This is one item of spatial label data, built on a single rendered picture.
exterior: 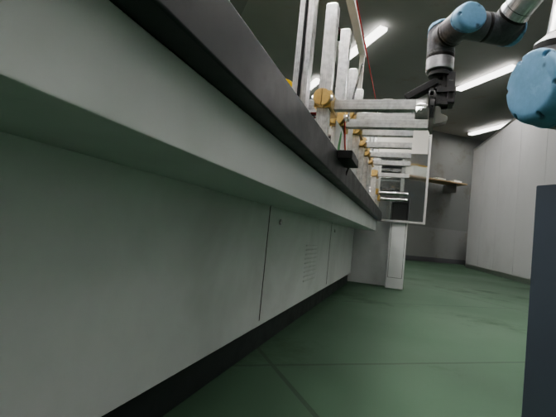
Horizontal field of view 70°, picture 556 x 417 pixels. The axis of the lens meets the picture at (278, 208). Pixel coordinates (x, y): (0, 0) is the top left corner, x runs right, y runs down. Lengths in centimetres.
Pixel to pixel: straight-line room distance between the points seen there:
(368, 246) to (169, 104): 369
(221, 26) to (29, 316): 44
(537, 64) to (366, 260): 326
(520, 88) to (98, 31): 84
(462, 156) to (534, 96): 1106
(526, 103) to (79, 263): 89
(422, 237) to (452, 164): 221
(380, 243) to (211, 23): 369
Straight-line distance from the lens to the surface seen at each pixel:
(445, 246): 1154
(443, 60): 151
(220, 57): 49
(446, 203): 1156
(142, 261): 78
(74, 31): 37
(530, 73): 100
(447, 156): 1169
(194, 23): 44
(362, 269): 408
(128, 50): 42
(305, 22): 101
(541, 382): 110
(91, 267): 69
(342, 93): 148
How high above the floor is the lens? 44
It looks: 3 degrees up
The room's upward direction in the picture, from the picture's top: 6 degrees clockwise
